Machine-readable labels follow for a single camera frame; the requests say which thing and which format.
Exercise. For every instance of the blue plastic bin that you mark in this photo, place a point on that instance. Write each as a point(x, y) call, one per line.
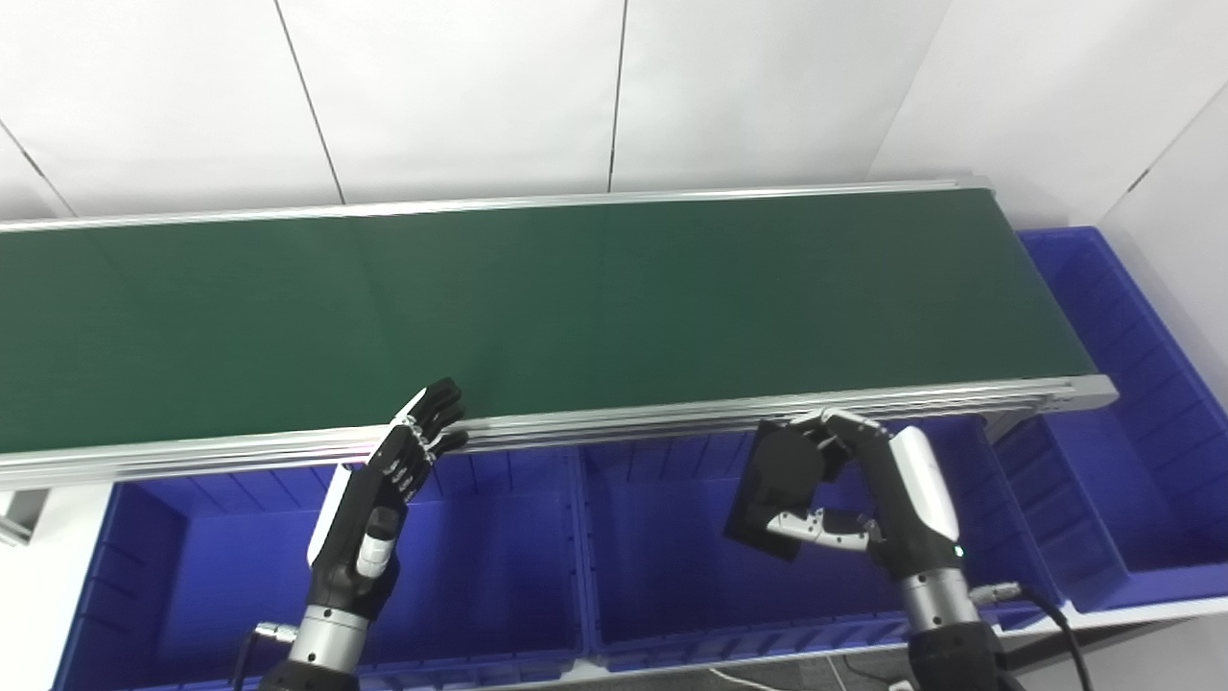
point(672, 557)
point(221, 576)
point(1122, 480)

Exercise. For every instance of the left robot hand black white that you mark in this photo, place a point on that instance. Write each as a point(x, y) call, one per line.
point(360, 518)

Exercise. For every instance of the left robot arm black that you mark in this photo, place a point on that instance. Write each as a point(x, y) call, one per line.
point(321, 648)

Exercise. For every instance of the black cylinder block part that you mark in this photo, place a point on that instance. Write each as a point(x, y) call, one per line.
point(782, 480)

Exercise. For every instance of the green conveyor belt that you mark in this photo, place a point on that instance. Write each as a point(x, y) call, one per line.
point(624, 422)
point(576, 307)

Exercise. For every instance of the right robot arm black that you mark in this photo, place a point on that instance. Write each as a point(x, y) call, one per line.
point(945, 633)

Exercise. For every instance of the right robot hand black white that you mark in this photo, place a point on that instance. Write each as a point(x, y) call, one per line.
point(911, 509)

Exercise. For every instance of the aluminium conveyor leg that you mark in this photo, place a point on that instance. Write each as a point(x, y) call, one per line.
point(1007, 424)
point(24, 513)

